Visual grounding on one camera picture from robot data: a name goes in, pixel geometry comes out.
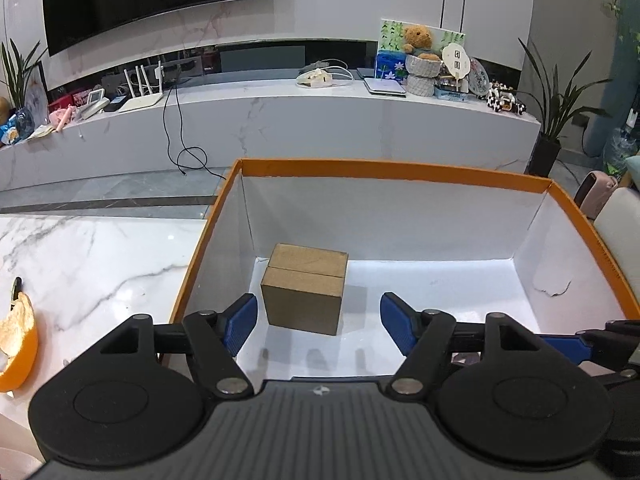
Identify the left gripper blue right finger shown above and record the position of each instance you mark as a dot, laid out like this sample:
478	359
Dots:
404	324

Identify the potted green plant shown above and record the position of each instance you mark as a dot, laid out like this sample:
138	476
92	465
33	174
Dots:
557	107
25	107

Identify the brown teddy bear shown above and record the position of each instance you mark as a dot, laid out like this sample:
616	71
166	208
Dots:
418	41

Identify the pink small heater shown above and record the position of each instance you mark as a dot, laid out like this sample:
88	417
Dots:
594	192

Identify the wooden chair white cushion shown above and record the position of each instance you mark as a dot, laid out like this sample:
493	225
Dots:
618	226

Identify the potted green plant right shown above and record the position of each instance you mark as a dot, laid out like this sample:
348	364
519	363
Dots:
557	107

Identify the black white toy car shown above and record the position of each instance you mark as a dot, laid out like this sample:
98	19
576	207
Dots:
502	98

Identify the potted green plant left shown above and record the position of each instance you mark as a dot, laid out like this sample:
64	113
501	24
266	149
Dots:
25	107

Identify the large orange storage box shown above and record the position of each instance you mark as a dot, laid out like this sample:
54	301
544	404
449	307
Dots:
464	240

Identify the gold brown gift box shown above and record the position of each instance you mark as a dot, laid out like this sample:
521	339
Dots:
303	288

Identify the silver laptop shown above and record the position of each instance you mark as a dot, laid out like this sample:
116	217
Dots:
384	87

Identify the white power strip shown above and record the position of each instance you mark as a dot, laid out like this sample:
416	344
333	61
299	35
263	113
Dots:
317	78

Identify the white marble tv console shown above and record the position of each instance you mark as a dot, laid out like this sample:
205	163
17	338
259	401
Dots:
274	119

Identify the white wifi router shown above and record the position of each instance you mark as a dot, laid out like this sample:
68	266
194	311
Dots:
143	94

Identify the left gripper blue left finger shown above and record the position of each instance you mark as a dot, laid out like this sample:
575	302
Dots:
235	324

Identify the round white paper fan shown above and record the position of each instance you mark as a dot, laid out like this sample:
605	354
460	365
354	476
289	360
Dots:
457	63

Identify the green blue painted picture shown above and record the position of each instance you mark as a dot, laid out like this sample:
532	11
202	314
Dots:
390	60

